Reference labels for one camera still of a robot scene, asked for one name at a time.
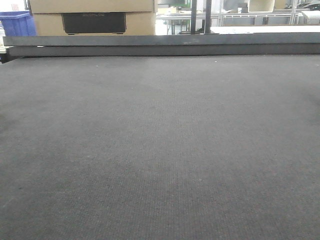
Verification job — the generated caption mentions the dark grey table mat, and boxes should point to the dark grey table mat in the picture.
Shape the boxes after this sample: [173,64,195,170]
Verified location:
[0,55,320,240]

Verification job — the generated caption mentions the upper cardboard box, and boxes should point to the upper cardboard box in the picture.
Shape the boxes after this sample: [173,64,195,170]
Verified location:
[29,0,157,14]

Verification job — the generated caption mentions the black vertical post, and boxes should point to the black vertical post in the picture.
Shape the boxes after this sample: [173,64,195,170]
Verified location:
[204,0,212,34]
[190,0,197,35]

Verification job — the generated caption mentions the dark grey lower board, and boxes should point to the dark grey lower board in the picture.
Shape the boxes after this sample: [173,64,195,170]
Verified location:
[9,43,320,57]

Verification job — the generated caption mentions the black vertical post right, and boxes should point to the black vertical post right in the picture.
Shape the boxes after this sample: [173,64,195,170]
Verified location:
[204,0,212,34]

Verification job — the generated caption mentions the beige open box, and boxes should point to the beige open box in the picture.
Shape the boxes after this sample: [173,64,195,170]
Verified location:
[247,0,275,13]

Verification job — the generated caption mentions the dark grey board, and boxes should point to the dark grey board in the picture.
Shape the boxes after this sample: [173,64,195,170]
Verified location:
[3,32,320,47]
[9,43,320,57]

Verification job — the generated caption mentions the cardboard box with black window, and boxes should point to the cardboard box with black window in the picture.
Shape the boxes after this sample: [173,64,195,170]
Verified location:
[33,12,156,36]

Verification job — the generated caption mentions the black vertical post left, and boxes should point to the black vertical post left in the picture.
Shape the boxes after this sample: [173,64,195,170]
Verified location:
[190,0,197,35]

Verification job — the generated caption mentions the blue plastic crate background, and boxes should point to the blue plastic crate background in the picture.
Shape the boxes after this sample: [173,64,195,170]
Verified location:
[0,11,37,37]

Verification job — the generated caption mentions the dark grey upper board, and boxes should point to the dark grey upper board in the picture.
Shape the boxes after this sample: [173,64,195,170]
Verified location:
[3,32,320,47]

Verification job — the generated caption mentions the white table top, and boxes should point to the white table top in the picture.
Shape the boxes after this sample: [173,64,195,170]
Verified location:
[210,25,320,35]

